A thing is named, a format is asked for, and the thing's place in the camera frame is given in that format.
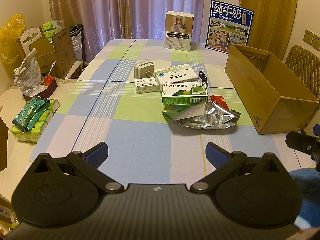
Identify small white medicine box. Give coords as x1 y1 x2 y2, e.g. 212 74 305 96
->
134 78 160 94

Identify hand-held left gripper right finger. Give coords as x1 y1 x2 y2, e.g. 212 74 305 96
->
190 142 284 195

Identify teal snack packets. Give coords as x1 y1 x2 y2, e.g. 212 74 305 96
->
12 97 50 133

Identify beige product box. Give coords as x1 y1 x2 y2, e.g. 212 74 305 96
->
164 11 195 52

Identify white crumpled plastic bag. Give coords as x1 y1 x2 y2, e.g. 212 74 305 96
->
14 49 42 96

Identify large brown cardboard carton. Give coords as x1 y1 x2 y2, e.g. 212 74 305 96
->
29 26 77 79

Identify wooden door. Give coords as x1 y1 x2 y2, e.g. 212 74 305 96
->
240 0 299 60

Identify blue printed milk carton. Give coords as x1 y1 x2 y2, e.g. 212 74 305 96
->
205 0 254 53

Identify dark brown panel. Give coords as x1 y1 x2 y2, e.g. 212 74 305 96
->
0 116 9 172

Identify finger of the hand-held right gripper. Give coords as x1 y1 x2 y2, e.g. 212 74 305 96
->
286 131 320 155

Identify yellow plastic bag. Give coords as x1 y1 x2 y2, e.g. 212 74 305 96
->
0 14 27 64

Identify quilted brown chair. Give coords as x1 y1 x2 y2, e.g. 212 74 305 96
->
284 44 320 98

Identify green tissue packs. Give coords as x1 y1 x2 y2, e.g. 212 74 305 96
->
42 20 63 38

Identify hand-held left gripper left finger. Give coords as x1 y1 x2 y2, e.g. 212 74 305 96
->
32 142 124 195

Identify green tissue pack bundle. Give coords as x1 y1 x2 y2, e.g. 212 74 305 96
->
10 99 60 143

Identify red sachet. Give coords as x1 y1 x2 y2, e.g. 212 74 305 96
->
210 95 229 110

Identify silver foil pouch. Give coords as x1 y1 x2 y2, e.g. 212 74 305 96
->
162 102 242 129

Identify purple curtain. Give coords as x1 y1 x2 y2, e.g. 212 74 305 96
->
47 0 208 63

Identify white grey charger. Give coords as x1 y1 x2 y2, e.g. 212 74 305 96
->
134 60 155 83

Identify beige wall sockets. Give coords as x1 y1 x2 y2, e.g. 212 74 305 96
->
303 29 320 48

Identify dark red tray box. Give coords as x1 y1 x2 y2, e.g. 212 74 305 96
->
24 79 58 98

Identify brown cardboard box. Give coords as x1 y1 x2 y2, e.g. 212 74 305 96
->
224 44 319 135

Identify blue cloth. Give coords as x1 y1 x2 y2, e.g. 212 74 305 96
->
287 167 320 230

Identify white carved chair back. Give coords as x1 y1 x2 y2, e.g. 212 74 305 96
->
19 26 45 55

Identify stack of white buckets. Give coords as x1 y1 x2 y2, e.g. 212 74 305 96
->
71 25 83 61

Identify green white medicine box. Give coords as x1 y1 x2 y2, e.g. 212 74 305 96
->
161 82 208 106

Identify white printed carton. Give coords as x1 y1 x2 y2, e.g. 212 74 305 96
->
0 204 14 224

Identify large white medicine box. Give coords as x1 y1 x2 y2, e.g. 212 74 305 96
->
154 64 199 92

